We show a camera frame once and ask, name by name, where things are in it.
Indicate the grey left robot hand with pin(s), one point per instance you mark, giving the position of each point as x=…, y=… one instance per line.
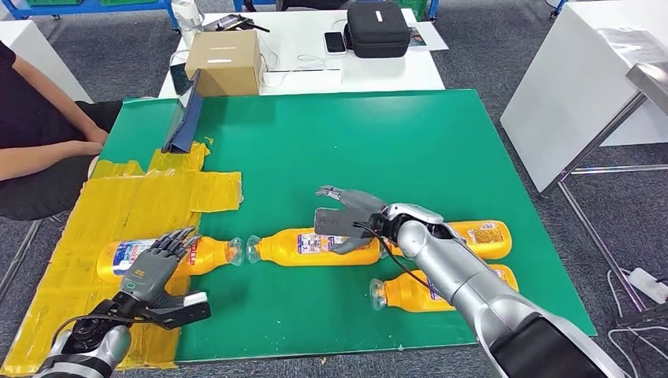
x=148, y=274

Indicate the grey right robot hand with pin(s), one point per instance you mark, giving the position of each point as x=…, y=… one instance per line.
x=365, y=201

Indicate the orange detergent bottle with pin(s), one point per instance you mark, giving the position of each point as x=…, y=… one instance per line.
x=282, y=248
x=490, y=240
x=407, y=294
x=211, y=255

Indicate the person's right forearm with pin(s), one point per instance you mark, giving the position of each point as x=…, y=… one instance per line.
x=36, y=161

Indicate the person's left forearm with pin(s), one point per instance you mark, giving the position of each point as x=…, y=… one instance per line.
x=57, y=96

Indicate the translucent white bottle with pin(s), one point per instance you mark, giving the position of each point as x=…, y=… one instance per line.
x=187, y=21

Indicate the green table mat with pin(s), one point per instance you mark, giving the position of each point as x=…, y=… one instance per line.
x=339, y=146

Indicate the yellow tape patch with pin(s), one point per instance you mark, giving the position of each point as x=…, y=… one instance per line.
x=104, y=208

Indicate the white table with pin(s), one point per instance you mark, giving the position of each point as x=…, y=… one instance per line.
x=375, y=73
x=574, y=88
x=36, y=57

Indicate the metal chair leg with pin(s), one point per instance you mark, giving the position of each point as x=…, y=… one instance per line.
x=18, y=261

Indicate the person's right hand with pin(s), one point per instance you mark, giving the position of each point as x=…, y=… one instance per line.
x=90, y=148

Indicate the person's hand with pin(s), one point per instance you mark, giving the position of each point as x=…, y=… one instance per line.
x=90, y=148
x=98, y=135

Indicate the person's left hand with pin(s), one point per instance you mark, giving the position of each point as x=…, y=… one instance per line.
x=98, y=135

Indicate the tablet in blue cover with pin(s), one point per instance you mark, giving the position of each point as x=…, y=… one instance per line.
x=185, y=125

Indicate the white-edged smartphone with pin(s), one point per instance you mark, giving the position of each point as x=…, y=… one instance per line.
x=335, y=43

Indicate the black zip case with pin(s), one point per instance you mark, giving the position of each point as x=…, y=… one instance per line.
x=375, y=28

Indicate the printed paper leaflet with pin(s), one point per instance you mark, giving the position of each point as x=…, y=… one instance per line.
x=430, y=39

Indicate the cardboard box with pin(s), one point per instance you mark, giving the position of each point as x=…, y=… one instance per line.
x=224, y=68

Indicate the green crate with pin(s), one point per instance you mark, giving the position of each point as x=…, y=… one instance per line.
x=55, y=2
x=128, y=2
x=412, y=8

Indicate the person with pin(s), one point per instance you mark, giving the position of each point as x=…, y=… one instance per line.
x=26, y=115

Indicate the white power strip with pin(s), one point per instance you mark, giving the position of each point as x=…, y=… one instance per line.
x=647, y=284

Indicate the black floor stand base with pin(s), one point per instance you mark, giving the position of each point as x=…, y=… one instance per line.
x=644, y=315

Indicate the stainless steel table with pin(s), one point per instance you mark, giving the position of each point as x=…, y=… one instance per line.
x=649, y=83

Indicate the grey paper sheet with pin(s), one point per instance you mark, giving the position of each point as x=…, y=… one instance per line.
x=634, y=47

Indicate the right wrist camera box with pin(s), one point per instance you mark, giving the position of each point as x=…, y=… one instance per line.
x=339, y=223

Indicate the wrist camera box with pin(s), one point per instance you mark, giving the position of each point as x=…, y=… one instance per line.
x=339, y=223
x=182, y=313

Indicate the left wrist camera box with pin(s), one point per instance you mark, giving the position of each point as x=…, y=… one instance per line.
x=182, y=313

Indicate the blue cart frame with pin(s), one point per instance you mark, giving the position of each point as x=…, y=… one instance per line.
x=89, y=9

